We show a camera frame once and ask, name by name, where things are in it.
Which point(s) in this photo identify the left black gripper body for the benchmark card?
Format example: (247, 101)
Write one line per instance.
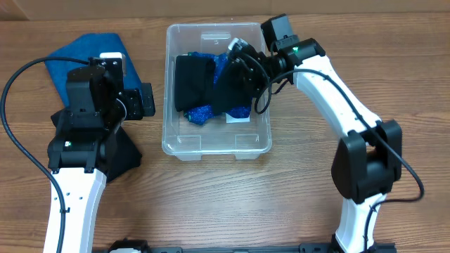
(126, 107)

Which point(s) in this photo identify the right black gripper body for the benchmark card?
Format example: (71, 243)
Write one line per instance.
(259, 76)

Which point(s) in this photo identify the blue terry towel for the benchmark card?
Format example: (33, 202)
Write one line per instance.
(84, 47)

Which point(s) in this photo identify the sparkly blue fabric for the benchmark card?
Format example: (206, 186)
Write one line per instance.
(201, 114)

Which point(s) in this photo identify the black cloth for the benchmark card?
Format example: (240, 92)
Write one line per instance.
(193, 85)
(83, 141)

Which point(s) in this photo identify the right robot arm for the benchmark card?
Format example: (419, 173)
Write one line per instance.
(365, 165)

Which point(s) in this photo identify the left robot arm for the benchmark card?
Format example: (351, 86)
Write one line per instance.
(74, 206)

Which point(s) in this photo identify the clear plastic storage bin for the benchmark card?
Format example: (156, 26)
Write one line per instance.
(188, 141)

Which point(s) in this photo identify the white label sticker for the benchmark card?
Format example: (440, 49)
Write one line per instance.
(232, 120)

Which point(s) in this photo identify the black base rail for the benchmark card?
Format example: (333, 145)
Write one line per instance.
(126, 245)

